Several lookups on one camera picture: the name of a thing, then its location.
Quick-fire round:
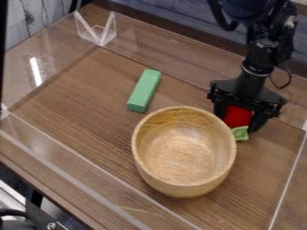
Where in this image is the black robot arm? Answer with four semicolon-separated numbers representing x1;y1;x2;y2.
207;0;297;133

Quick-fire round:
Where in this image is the black table leg frame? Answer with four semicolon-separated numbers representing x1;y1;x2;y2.
0;188;69;230

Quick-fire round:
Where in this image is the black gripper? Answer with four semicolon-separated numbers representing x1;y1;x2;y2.
207;79;287;133

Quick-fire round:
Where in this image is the green rectangular block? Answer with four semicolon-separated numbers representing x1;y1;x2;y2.
125;69;160;112

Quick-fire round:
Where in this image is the red plush fruit green stem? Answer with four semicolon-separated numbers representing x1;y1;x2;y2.
223;105;253;141

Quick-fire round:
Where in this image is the clear acrylic corner bracket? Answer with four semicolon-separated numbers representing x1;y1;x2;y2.
73;11;116;47

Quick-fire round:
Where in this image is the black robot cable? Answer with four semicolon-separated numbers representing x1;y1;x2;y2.
267;64;293;90

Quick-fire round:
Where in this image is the wooden bowl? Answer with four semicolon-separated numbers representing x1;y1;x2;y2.
131;106;236;198

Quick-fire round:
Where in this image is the clear acrylic front wall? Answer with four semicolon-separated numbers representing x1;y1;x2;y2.
0;111;201;230

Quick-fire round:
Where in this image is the black foreground post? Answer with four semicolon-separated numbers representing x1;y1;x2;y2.
0;0;8;101

